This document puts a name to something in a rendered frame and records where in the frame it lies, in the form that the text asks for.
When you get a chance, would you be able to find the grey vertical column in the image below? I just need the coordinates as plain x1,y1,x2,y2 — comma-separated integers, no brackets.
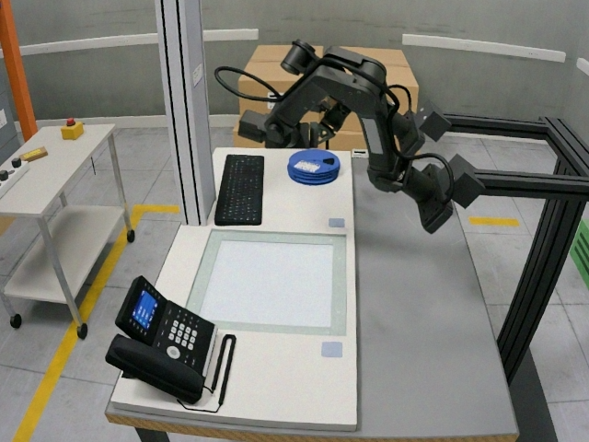
155,0,217,227

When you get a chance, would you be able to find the black keyboard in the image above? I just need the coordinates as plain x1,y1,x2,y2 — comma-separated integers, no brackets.
214,154,265,227

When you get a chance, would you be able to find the black desk telephone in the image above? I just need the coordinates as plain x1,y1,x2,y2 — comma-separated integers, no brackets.
105,275,237,413

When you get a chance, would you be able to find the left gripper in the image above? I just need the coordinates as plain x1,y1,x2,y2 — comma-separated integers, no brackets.
264,122,318,149

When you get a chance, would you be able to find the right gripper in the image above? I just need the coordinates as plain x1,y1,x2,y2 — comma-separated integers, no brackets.
315,100,349,144

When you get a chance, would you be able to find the white desk top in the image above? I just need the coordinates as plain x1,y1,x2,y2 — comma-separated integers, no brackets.
110,147,356,431

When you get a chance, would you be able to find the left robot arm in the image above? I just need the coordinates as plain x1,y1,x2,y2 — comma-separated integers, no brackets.
237,45,445,228

